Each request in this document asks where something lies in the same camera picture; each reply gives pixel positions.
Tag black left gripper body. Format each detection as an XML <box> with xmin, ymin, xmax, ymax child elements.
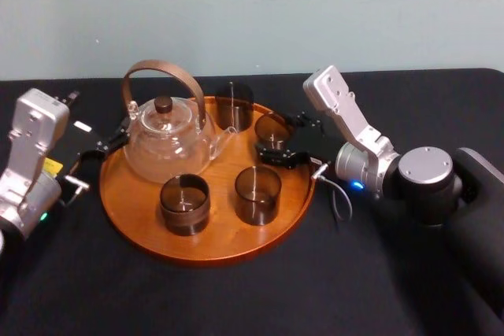
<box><xmin>41</xmin><ymin>117</ymin><xmax>104</xmax><ymax>180</ymax></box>

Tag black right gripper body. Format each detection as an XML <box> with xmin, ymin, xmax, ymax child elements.
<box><xmin>290</xmin><ymin>127</ymin><xmax>344</xmax><ymax>168</ymax></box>

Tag dark smoked glass cup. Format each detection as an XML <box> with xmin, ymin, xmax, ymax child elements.
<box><xmin>159</xmin><ymin>173</ymin><xmax>211</xmax><ymax>237</ymax></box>
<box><xmin>254</xmin><ymin>113</ymin><xmax>295</xmax><ymax>153</ymax></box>
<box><xmin>214</xmin><ymin>80</ymin><xmax>255</xmax><ymax>132</ymax></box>
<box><xmin>234</xmin><ymin>165</ymin><xmax>283</xmax><ymax>227</ymax></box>

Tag round brown wooden tray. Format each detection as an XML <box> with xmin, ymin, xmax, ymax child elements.
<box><xmin>98</xmin><ymin>95</ymin><xmax>317</xmax><ymax>268</ymax></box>

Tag glass lid with brown knob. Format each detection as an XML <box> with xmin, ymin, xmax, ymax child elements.
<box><xmin>138</xmin><ymin>94</ymin><xmax>195</xmax><ymax>132</ymax></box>

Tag black table cloth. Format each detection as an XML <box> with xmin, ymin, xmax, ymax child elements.
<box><xmin>0</xmin><ymin>67</ymin><xmax>504</xmax><ymax>336</ymax></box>

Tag right gripper cable, silver plug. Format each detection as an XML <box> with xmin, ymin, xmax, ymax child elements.
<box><xmin>312</xmin><ymin>161</ymin><xmax>354</xmax><ymax>231</ymax></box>

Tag gripper cable, silver plug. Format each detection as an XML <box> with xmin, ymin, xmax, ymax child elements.
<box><xmin>312</xmin><ymin>161</ymin><xmax>354</xmax><ymax>231</ymax></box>
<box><xmin>58</xmin><ymin>175</ymin><xmax>91</xmax><ymax>208</ymax></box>

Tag left gripper cable, silver plug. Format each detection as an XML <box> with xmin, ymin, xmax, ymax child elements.
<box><xmin>58</xmin><ymin>175</ymin><xmax>91</xmax><ymax>208</ymax></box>

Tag black camera cable plug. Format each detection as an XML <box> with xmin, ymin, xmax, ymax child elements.
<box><xmin>57</xmin><ymin>90</ymin><xmax>80</xmax><ymax>109</ymax></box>

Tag glass teapot with brown handle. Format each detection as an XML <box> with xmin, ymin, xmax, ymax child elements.
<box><xmin>120</xmin><ymin>59</ymin><xmax>237</xmax><ymax>186</ymax></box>

